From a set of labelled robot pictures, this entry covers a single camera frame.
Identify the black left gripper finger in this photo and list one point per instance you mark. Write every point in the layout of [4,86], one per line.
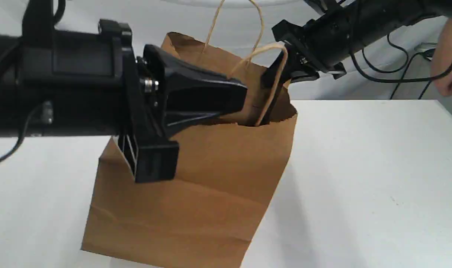
[140,110]
[181,95]

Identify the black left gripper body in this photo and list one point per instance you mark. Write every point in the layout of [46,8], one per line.
[75,83]

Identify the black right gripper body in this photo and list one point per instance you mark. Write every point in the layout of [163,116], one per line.
[318,46]

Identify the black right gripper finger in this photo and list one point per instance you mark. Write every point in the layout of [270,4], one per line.
[280,107]

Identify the brown paper bag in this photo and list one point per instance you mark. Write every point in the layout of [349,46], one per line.
[227,173]

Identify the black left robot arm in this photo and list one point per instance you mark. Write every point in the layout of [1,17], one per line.
[2,85]

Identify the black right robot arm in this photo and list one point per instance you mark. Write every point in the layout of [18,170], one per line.
[374,19]

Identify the person's bare hand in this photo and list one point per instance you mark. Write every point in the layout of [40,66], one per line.
[442,59]

